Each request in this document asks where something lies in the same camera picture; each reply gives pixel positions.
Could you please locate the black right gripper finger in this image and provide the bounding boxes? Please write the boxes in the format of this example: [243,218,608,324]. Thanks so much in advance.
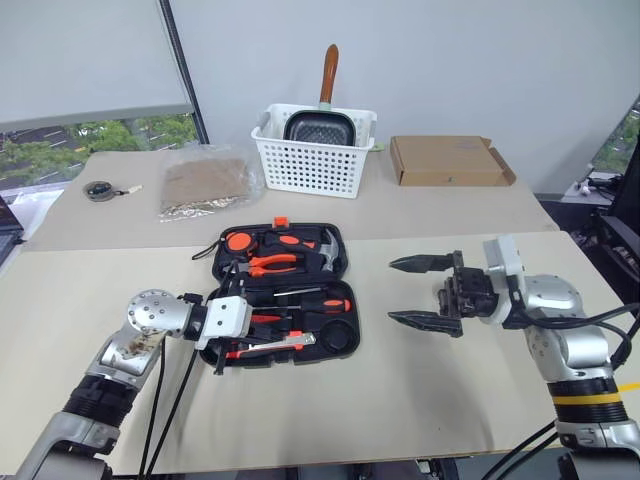
[387,309,464,339]
[388,253,456,275]

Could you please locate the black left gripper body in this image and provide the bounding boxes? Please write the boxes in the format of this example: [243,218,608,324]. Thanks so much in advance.
[212,335,254,354]

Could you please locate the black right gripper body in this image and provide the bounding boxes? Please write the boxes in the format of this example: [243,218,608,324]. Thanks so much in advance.
[435,249,501,321]

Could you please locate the short screwdriver black orange handle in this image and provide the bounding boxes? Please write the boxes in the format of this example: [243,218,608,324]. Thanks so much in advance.
[259,296,354,315]

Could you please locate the black tool case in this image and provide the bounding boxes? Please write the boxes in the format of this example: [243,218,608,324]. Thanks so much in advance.
[198,215,362,372]

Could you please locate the orange black tape measure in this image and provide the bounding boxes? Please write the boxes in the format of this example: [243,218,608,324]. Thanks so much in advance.
[192,230,256,262]

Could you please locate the flat brown cardboard box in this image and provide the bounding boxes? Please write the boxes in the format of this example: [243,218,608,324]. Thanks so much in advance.
[389,134,517,188]

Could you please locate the clear bag with brown cardboard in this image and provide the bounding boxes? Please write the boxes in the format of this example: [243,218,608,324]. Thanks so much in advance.
[157,143,266,224]

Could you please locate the white perforated plastic basket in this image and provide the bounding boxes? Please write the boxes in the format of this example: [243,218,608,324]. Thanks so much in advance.
[250,103,379,200]

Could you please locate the white plastic sheet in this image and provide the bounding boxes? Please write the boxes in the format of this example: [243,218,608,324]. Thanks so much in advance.
[9,187,66,236]

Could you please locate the dark laptop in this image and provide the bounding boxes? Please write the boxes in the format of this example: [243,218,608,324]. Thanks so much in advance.
[0,194,25,261]

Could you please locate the white roller blind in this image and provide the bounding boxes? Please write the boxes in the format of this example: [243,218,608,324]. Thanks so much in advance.
[0,0,194,134]

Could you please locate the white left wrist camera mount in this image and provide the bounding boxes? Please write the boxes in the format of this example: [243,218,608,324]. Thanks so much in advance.
[194,295,254,351]

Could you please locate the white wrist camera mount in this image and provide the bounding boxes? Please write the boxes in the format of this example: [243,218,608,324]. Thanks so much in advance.
[482,234,527,327]
[194,295,254,351]

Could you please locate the orange handled pliers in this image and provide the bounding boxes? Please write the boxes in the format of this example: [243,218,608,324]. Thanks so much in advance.
[234,253,300,279]

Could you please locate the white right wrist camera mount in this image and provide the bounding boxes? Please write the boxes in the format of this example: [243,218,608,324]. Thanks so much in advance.
[482,234,527,327]

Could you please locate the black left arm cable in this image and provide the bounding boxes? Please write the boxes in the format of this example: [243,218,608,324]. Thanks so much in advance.
[137,292,209,479]

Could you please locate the claw hammer with black handle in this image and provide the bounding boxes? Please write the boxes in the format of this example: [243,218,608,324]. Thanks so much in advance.
[262,228,349,274]

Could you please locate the dark frame under table edge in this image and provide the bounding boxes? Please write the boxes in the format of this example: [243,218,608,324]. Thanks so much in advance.
[294,457,461,480]

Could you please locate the square pan with brown handle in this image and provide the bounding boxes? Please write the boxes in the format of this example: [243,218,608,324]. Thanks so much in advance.
[282,43,357,147]

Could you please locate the black window frame post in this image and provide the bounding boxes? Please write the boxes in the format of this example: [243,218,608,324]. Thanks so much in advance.
[157,0,210,146]

